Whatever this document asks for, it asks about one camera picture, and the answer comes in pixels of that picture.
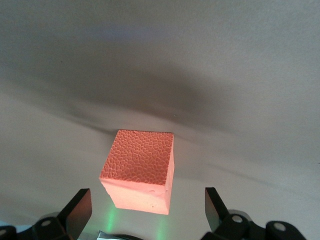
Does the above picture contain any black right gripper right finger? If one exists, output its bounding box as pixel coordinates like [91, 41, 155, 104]
[203, 187, 266, 240]

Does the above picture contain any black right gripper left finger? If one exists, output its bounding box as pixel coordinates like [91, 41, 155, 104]
[32, 188, 93, 240]

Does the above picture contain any orange foam block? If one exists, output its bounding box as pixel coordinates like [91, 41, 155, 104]
[99, 129, 175, 215]

